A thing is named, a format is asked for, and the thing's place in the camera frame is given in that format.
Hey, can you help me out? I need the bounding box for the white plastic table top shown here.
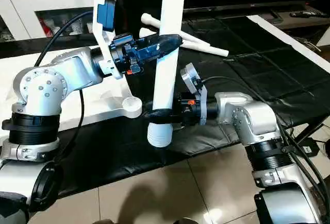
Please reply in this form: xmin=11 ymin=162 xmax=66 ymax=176
xmin=0 ymin=45 xmax=143 ymax=132

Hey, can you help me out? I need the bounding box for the black work mat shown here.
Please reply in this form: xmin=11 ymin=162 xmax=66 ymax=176
xmin=0 ymin=14 xmax=330 ymax=199

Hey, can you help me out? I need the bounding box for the red bottle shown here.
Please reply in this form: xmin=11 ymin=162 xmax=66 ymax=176
xmin=39 ymin=19 xmax=52 ymax=38

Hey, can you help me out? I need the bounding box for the white glass door cabinet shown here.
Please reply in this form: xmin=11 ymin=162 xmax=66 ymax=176
xmin=0 ymin=0 xmax=101 ymax=42

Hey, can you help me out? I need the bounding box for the black stand foot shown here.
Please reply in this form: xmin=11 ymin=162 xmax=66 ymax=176
xmin=293 ymin=115 xmax=330 ymax=143

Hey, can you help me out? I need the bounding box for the black power adapter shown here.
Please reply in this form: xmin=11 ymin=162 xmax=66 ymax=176
xmin=300 ymin=141 xmax=322 ymax=157

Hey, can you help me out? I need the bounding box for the black remote control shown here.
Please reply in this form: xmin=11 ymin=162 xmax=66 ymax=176
xmin=290 ymin=10 xmax=328 ymax=19

